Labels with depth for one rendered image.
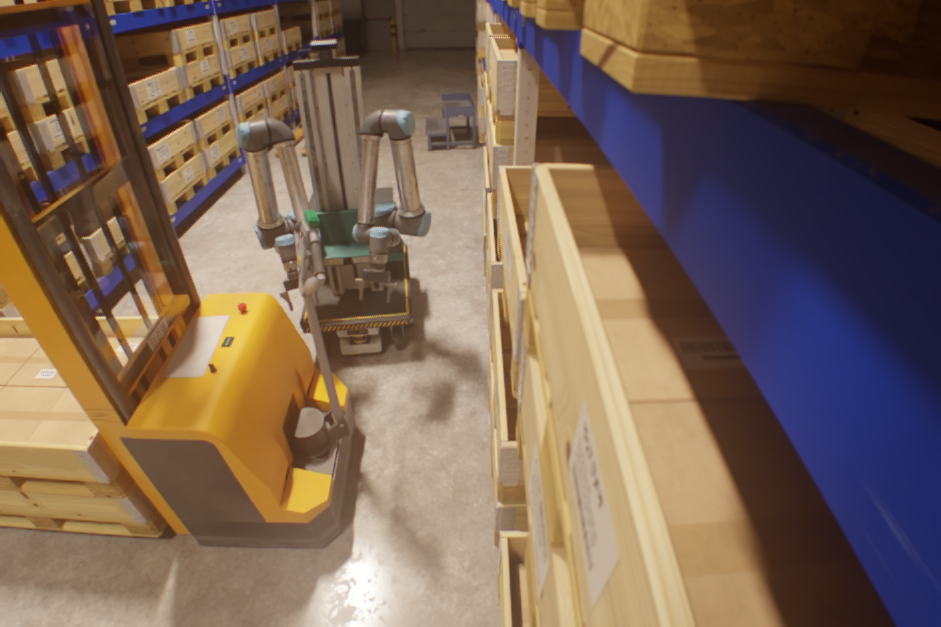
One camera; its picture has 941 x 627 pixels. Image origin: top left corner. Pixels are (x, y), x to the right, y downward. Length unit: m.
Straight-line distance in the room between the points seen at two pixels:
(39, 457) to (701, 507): 2.25
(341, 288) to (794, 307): 3.01
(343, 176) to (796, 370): 2.70
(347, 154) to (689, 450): 2.50
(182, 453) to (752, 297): 1.86
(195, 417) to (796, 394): 1.76
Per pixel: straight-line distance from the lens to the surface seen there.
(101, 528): 2.81
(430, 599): 2.27
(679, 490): 0.51
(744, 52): 0.31
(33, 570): 3.04
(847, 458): 0.25
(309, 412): 2.32
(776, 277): 0.28
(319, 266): 1.59
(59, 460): 2.32
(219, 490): 2.10
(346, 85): 2.64
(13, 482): 2.69
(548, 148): 1.99
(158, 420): 1.91
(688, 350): 0.66
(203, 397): 1.90
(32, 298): 1.76
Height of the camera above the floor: 2.14
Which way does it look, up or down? 34 degrees down
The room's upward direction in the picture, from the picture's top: straight up
